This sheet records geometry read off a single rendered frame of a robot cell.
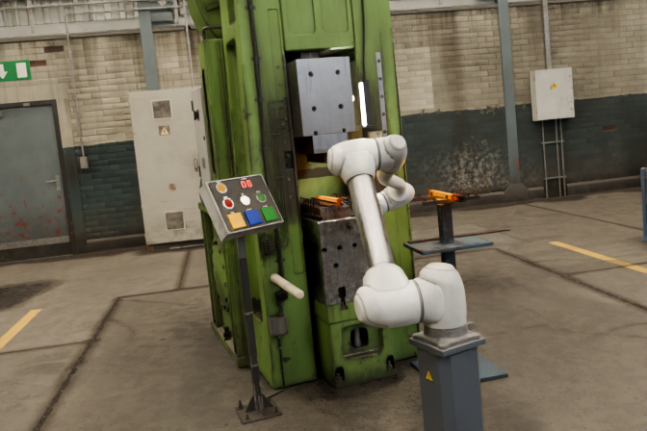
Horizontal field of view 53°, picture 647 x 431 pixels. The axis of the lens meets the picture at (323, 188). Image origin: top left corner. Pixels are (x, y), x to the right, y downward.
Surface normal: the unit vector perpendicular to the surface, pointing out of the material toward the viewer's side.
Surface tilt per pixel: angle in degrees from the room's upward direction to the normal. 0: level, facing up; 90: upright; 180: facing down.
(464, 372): 90
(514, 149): 90
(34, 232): 90
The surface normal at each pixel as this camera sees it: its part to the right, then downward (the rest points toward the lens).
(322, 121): 0.33, 0.05
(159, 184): 0.13, 0.08
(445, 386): -0.27, 0.11
